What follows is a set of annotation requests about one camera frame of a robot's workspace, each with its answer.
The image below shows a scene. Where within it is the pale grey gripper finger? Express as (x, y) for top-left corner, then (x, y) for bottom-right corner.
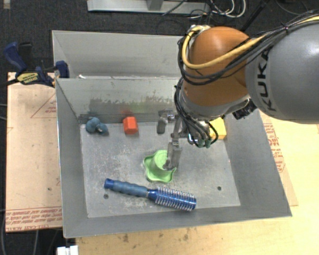
(174, 145), (183, 168)
(163, 140), (177, 170)

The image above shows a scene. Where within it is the green plastic cup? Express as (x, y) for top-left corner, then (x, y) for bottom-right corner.
(143, 149), (178, 184)

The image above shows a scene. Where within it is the grey metal tool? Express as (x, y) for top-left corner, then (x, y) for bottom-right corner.
(156, 109), (178, 135)

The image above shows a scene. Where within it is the blue hairbrush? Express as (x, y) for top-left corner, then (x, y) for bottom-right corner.
(104, 178), (197, 212)

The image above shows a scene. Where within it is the yellow block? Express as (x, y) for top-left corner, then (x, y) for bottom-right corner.
(209, 117), (227, 141)

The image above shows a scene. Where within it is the grey metal bin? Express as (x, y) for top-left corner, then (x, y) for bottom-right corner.
(52, 30), (293, 239)

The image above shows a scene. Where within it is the orange-red house-shaped block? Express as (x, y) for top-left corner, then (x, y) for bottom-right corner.
(122, 116), (139, 135)

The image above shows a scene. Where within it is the blue toy animal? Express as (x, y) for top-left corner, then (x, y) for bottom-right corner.
(85, 116), (110, 137)

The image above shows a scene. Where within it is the brown cardboard board, red print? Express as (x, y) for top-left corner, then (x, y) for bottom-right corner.
(5, 72), (299, 233)

